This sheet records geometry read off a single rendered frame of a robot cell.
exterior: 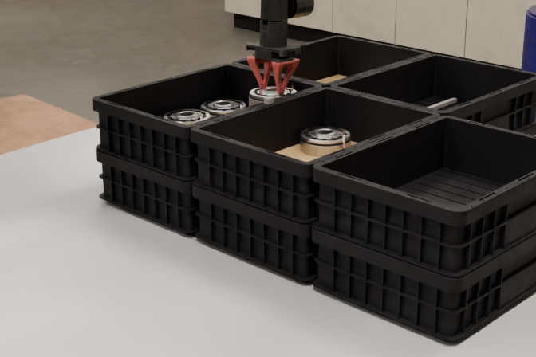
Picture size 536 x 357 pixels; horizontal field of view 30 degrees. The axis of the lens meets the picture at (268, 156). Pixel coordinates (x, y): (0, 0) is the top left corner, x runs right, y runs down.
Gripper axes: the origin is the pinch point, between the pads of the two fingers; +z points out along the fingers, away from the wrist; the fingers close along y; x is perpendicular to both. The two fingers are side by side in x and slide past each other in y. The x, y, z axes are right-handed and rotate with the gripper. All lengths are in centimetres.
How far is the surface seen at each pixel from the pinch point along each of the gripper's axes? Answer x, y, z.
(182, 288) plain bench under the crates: 45, -20, 26
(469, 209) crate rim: 30, -67, 3
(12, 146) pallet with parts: -70, 208, 70
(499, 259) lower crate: 20, -67, 14
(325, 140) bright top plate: 3.8, -17.9, 7.2
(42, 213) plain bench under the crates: 41, 26, 25
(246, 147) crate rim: 31.7, -22.7, 2.3
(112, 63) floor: -226, 336, 74
